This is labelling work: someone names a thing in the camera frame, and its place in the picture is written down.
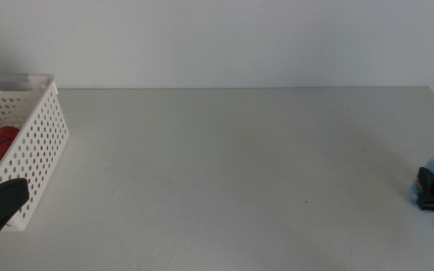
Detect white perforated plastic basket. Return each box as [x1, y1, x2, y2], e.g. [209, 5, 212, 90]
[0, 72, 70, 232]

